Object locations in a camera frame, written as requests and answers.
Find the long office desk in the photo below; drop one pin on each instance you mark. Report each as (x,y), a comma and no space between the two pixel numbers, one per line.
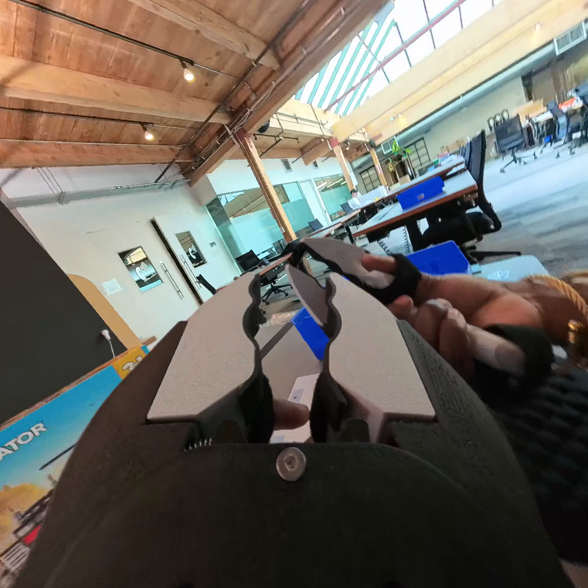
(413,209)

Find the colourful toy set box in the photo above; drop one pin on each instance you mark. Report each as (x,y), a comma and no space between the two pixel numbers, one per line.
(46,436)

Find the ceiling spot lamp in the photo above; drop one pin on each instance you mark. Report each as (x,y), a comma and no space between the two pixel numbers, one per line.
(148,133)
(188,73)

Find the white paper notice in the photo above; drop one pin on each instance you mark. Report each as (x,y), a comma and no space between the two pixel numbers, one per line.
(111,287)

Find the tall black office chair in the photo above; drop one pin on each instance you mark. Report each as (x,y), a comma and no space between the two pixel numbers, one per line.
(477,183)

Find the black board panel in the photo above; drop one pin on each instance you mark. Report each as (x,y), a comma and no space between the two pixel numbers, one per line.
(46,298)

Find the cluster of office chairs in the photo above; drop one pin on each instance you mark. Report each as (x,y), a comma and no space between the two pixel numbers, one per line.
(510,131)

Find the person's left hand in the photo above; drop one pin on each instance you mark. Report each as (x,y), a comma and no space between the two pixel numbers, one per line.
(289,413)

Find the person's right hand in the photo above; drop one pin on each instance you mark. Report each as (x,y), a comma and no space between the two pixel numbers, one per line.
(459,303)

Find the potted plant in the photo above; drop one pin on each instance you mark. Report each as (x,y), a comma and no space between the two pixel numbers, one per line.
(396,154)

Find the building steps instruction booklet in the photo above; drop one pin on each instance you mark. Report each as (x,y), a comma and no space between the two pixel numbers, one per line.
(307,388)

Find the wooden-edged office desk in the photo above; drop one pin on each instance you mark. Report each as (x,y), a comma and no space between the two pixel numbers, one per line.
(278,259)

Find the gold bangles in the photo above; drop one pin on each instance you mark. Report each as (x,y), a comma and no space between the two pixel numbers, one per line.
(565,289)

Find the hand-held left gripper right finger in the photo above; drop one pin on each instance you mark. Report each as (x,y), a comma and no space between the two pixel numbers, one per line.
(376,367)

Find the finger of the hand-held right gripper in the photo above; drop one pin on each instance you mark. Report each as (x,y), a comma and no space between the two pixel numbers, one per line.
(340,257)
(307,294)

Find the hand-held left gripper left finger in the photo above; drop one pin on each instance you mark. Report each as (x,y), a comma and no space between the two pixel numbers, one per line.
(206,358)

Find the white door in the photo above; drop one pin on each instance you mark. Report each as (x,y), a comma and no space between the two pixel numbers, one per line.
(174,243)

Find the wooden post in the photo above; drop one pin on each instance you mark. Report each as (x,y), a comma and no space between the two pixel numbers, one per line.
(266,193)

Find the small blue plastic bin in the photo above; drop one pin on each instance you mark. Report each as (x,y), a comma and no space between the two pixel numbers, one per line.
(420,193)

